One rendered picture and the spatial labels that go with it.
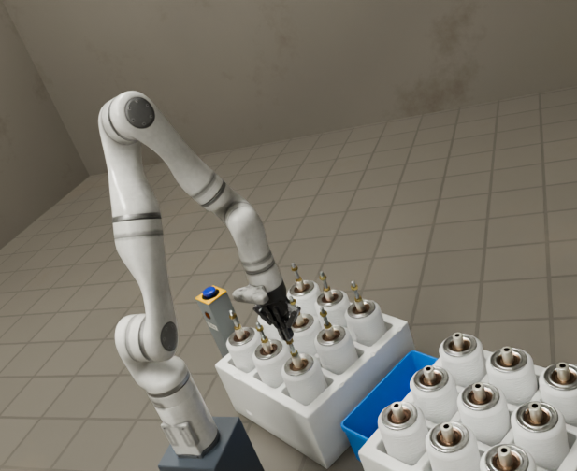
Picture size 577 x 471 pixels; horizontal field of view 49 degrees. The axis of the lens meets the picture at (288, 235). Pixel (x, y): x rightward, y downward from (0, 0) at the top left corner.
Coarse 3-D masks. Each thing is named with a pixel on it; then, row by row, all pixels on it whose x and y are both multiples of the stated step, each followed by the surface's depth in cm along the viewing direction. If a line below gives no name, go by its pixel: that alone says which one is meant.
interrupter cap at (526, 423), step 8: (520, 408) 121; (528, 408) 120; (544, 408) 119; (552, 408) 119; (520, 416) 119; (528, 416) 119; (544, 416) 118; (552, 416) 117; (520, 424) 118; (528, 424) 117; (536, 424) 117; (544, 424) 116; (552, 424) 115; (536, 432) 115
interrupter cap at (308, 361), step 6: (300, 354) 156; (306, 354) 155; (288, 360) 155; (306, 360) 153; (312, 360) 152; (288, 366) 153; (294, 366) 153; (306, 366) 151; (288, 372) 151; (294, 372) 151; (300, 372) 150; (306, 372) 150
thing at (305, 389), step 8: (312, 368) 150; (320, 368) 153; (288, 376) 151; (296, 376) 150; (304, 376) 149; (312, 376) 150; (320, 376) 152; (288, 384) 152; (296, 384) 150; (304, 384) 150; (312, 384) 151; (320, 384) 152; (296, 392) 152; (304, 392) 151; (312, 392) 151; (320, 392) 153; (296, 400) 153; (304, 400) 152; (312, 400) 152
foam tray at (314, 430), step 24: (384, 336) 164; (408, 336) 167; (360, 360) 159; (384, 360) 162; (240, 384) 168; (264, 384) 162; (336, 384) 154; (360, 384) 158; (240, 408) 179; (264, 408) 165; (288, 408) 152; (312, 408) 149; (336, 408) 153; (288, 432) 161; (312, 432) 149; (336, 432) 155; (312, 456) 157; (336, 456) 156
